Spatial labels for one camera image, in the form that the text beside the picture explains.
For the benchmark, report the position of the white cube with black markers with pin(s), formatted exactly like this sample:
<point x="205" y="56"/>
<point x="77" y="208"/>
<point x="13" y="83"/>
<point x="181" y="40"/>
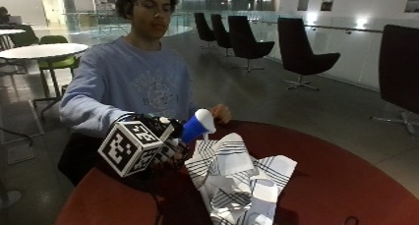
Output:
<point x="128" y="149"/>

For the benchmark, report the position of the white checked cloth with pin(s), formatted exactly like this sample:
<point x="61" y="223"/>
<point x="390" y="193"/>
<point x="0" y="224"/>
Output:
<point x="237" y="182"/>

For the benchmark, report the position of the the person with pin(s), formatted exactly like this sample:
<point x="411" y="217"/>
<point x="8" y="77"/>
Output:
<point x="131" y="77"/>

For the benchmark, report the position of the black swivel chair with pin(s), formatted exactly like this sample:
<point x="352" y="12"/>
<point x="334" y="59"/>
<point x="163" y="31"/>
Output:
<point x="299" y="51"/>
<point x="201" y="27"/>
<point x="399" y="67"/>
<point x="244" y="38"/>
<point x="220" y="31"/>

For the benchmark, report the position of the metal handrail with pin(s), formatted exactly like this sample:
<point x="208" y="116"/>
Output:
<point x="331" y="27"/>

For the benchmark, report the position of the white round table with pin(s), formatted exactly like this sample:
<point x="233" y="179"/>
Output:
<point x="43" y="50"/>
<point x="9" y="31"/>

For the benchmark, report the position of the dark green chair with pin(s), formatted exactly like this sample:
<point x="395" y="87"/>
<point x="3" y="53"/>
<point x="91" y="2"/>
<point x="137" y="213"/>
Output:
<point x="24" y="37"/>

